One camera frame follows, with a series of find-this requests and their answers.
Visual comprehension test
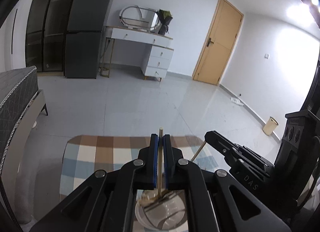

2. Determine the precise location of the wooden chopstick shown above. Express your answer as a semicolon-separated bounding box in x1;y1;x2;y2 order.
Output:
157;127;163;198
190;141;206;162

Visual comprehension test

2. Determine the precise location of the beige waste bin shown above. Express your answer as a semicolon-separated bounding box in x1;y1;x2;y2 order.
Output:
263;117;278;136

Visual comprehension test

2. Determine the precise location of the grey utensil holder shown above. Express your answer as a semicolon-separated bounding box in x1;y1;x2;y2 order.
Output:
135;189;187;231

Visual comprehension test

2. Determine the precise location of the checkered table cloth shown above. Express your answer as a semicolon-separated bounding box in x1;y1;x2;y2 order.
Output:
60;135;218;201

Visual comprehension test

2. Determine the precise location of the white paper on floor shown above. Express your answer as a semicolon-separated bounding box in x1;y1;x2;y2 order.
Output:
230;97;244;106

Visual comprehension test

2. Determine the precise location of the yellow wooden door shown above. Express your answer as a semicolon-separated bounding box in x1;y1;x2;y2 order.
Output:
193;0;244;86

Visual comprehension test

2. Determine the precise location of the grey mattress bed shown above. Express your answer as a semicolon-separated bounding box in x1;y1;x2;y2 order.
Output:
0;66;39;168

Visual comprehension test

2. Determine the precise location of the white dressing table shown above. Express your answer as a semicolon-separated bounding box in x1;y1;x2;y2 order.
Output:
99;26;174;81

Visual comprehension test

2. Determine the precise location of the dark grey refrigerator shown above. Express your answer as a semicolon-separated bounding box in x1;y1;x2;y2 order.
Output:
65;0;113;79

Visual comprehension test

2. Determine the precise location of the black glass cabinet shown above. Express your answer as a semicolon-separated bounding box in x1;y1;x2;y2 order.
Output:
25;0;73;72

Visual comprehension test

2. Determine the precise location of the oval vanity mirror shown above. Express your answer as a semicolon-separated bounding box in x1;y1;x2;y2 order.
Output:
119;5;161;32

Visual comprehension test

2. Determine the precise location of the white wardrobe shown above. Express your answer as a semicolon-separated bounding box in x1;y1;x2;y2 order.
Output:
1;0;32;72

